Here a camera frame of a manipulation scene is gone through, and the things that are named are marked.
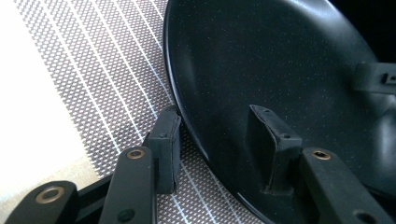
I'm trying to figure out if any grey white striped placemat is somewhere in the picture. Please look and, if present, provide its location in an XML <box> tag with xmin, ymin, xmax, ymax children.
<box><xmin>12</xmin><ymin>0</ymin><xmax>267</xmax><ymax>224</ymax></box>

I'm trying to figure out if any black plate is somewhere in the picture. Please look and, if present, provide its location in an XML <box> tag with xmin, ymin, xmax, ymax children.
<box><xmin>163</xmin><ymin>0</ymin><xmax>396</xmax><ymax>224</ymax></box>

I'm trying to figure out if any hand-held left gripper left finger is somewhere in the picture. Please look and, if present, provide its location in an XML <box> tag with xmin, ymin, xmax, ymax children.
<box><xmin>145</xmin><ymin>106</ymin><xmax>182</xmax><ymax>196</ymax></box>

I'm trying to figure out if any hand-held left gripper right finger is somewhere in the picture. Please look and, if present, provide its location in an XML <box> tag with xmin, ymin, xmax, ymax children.
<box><xmin>247</xmin><ymin>104</ymin><xmax>304</xmax><ymax>198</ymax></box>

